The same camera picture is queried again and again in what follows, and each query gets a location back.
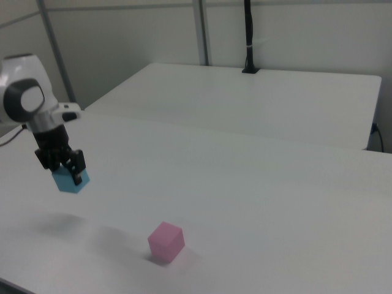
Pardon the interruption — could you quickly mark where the white side table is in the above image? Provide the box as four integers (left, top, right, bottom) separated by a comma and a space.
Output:
83, 62, 382, 151

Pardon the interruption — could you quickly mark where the thin black robot arm cable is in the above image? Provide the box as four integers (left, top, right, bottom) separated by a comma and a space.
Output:
0, 126, 26, 147

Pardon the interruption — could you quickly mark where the blue cube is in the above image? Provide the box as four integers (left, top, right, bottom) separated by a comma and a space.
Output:
51, 166, 91, 195

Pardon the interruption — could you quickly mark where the grey metal partition post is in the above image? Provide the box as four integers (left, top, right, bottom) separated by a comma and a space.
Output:
36, 0, 77, 104
192, 0, 213, 66

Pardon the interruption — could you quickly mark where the pink cube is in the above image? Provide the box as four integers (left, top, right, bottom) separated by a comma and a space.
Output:
147, 221, 186, 264

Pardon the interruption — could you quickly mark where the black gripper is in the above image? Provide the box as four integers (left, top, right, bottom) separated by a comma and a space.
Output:
32, 126, 87, 187

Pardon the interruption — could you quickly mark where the black camera pole with base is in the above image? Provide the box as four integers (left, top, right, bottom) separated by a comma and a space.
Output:
241, 0, 260, 75

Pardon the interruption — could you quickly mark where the black power cable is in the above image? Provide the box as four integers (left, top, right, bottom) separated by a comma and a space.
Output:
371, 122, 385, 153

